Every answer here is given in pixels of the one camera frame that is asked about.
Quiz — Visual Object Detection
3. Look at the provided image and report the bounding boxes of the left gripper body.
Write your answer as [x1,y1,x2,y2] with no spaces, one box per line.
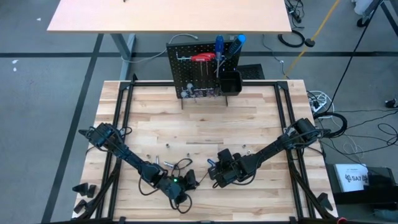
[155,170,189,205]

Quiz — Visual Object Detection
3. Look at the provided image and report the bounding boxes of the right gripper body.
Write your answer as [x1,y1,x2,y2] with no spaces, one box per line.
[214,148,252,189]

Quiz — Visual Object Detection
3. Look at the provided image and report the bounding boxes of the black metal pegboard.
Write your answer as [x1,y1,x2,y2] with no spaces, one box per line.
[166,39,244,109]

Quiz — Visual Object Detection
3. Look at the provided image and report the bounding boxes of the red T-handle hex key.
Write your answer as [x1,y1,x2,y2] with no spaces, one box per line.
[190,54,208,76]
[198,52,218,76]

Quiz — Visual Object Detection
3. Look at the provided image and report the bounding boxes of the clear blue Husky screwdriver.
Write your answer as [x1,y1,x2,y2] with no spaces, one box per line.
[214,34,225,78]

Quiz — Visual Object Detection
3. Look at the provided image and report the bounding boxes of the black blue handled screwdriver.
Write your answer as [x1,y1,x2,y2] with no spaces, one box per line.
[217,34,247,74]

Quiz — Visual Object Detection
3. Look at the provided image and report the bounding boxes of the black safety glasses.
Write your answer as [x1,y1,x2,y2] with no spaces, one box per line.
[172,157,193,179]

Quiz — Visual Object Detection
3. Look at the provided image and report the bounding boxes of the black plastic pegboard bin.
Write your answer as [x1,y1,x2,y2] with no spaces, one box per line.
[219,70,243,96]

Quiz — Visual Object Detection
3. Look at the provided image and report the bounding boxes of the black perforated floor plate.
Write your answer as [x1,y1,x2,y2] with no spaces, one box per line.
[238,63,266,81]

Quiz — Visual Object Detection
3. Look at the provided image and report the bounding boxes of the white printed booklet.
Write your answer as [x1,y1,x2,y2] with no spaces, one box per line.
[334,163,370,193]

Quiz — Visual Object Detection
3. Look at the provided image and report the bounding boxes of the black equipment case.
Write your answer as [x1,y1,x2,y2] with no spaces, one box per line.
[325,163,398,206]

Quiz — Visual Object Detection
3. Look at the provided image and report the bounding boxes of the light wood desk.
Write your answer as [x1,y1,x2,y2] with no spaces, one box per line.
[46,0,293,81]

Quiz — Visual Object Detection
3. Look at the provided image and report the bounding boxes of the white round container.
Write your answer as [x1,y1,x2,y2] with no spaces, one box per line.
[353,0,382,16]

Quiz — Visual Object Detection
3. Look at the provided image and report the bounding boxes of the black aluminium table frame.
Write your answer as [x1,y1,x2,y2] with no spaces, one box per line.
[72,73,340,224]

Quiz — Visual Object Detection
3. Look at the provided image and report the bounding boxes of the white cable bundle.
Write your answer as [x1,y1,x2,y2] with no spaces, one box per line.
[307,90,333,113]

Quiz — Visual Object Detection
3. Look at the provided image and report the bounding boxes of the silver hook rail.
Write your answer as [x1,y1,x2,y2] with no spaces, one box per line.
[175,51,234,62]

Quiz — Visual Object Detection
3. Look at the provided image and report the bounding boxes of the grey floor cable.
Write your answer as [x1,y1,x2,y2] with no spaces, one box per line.
[121,33,200,64]

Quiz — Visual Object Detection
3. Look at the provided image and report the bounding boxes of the black coiled cable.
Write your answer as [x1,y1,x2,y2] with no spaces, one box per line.
[277,29,307,49]

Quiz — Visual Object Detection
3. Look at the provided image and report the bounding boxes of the black floor cables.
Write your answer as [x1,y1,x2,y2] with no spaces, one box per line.
[320,108,398,156]

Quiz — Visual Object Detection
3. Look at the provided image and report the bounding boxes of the black cable bundle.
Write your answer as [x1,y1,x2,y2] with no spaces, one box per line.
[285,0,306,29]

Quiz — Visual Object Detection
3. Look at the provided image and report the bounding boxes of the yellow hanging cord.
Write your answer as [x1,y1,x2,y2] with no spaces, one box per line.
[283,0,343,79]

